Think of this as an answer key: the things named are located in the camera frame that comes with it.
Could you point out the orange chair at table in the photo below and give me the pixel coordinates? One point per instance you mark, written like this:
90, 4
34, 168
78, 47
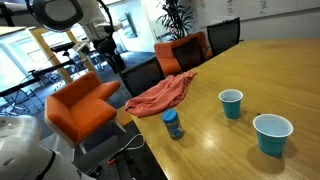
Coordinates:
166, 58

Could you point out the potted green plant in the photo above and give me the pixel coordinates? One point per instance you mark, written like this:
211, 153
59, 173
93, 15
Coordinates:
177, 18

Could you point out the black mesh office chair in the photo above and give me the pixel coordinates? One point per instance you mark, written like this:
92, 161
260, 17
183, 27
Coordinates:
224, 35

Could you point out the blue lidded jar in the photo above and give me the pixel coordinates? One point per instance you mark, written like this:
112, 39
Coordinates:
171, 120

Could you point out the empty teal plastic cup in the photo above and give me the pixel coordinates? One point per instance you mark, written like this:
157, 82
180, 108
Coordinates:
231, 102

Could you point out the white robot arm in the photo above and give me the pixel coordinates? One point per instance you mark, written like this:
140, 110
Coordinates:
22, 157

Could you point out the black office chair near table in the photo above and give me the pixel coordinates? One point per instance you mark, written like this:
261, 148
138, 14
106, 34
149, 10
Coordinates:
142, 77

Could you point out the teal cup with candies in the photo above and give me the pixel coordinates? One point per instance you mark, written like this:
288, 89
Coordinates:
272, 133

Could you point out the orange armchair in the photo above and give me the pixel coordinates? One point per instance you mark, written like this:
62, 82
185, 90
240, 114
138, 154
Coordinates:
79, 109

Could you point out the salmon pink cloth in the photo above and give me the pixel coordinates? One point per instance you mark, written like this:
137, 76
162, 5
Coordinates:
167, 93

